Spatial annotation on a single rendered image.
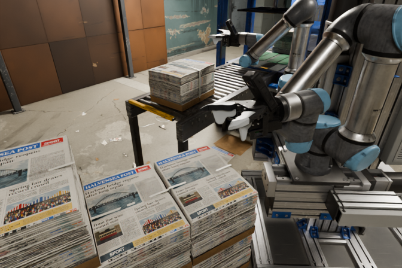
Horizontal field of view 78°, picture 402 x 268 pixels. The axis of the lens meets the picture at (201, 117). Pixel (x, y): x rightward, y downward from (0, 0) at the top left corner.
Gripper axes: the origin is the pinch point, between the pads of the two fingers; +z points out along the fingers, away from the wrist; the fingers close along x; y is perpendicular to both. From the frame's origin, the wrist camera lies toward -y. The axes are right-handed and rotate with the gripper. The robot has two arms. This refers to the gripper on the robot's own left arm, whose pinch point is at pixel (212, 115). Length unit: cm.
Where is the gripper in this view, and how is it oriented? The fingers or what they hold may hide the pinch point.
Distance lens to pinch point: 58.6
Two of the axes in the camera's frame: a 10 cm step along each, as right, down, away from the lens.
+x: -3.9, -3.0, 8.7
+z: -9.2, 1.9, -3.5
